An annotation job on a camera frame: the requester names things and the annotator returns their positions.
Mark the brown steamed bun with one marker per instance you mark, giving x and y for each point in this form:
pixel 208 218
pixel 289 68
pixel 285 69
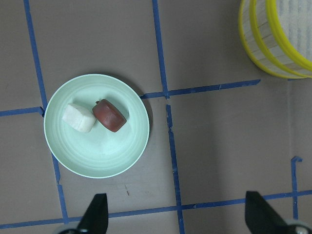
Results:
pixel 108 115

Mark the white steamed bun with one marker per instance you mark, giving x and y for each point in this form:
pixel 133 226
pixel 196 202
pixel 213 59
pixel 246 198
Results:
pixel 79 118

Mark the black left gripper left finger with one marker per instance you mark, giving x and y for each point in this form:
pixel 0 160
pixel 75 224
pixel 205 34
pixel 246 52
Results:
pixel 95 219

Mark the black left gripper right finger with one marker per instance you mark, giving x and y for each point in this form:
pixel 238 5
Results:
pixel 260 217

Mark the light green round plate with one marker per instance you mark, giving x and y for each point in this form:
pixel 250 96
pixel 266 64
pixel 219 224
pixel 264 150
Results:
pixel 99 153

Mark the yellow steamer layer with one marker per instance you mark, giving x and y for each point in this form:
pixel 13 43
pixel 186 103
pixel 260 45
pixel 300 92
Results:
pixel 290 34
pixel 248 41

